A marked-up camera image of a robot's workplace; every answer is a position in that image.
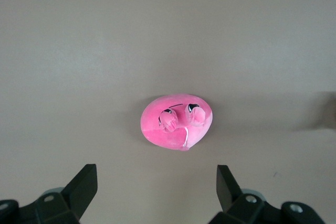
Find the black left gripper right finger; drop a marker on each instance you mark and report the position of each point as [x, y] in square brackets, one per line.
[231, 197]

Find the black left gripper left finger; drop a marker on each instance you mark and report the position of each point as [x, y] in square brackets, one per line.
[76, 195]

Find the pink round plush toy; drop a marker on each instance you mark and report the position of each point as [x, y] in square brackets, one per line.
[157, 134]

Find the brown table cover sheet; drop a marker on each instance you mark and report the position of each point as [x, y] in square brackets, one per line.
[78, 51]

